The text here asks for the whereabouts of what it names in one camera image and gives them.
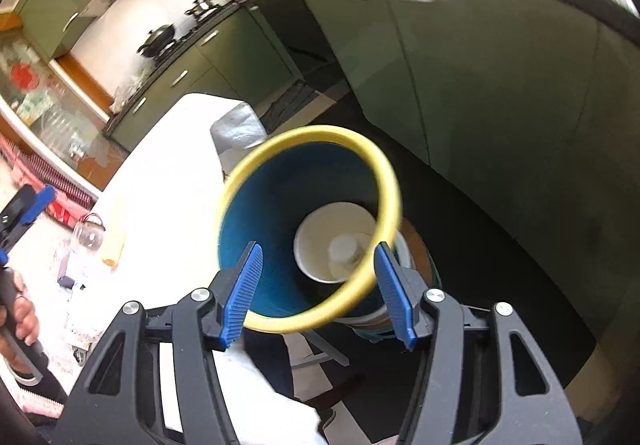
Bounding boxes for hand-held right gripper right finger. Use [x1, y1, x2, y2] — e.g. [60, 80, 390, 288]
[372, 241, 583, 445]

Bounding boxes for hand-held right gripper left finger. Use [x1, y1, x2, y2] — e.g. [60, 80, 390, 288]
[52, 241, 264, 445]

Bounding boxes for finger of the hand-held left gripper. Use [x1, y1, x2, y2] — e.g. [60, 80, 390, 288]
[10, 184, 57, 231]

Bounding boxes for white paper cup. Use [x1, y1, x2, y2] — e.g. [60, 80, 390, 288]
[293, 202, 381, 283]

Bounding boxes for person's left hand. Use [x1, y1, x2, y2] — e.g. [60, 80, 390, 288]
[0, 269, 46, 378]

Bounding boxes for clear glass bottle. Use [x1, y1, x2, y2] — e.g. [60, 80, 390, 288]
[74, 212, 106, 251]

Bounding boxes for beige paper roll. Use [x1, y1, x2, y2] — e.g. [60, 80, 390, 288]
[101, 195, 126, 268]

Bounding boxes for wooden framed door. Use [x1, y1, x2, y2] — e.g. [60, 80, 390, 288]
[0, 10, 131, 190]

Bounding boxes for white dotted table cloth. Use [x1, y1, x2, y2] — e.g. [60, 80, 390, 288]
[65, 92, 321, 445]

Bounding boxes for clear plastic bags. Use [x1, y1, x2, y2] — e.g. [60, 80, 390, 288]
[112, 70, 151, 110]

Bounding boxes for silver foil bag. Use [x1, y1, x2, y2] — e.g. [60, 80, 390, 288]
[210, 101, 271, 170]

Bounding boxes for black wok with lid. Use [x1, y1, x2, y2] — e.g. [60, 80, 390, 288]
[137, 24, 178, 58]

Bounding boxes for dark striped floor mat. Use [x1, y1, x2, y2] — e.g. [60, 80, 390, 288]
[260, 80, 321, 133]

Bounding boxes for green stove base cabinets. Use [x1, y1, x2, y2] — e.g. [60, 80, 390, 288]
[102, 7, 301, 150]

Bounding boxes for green sink base cabinets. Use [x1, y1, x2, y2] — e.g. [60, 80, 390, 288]
[300, 0, 640, 276]

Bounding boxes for gas stove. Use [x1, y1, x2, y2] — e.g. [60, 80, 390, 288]
[135, 0, 236, 60]

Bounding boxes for small metal pot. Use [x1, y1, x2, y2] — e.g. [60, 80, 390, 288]
[186, 0, 221, 18]

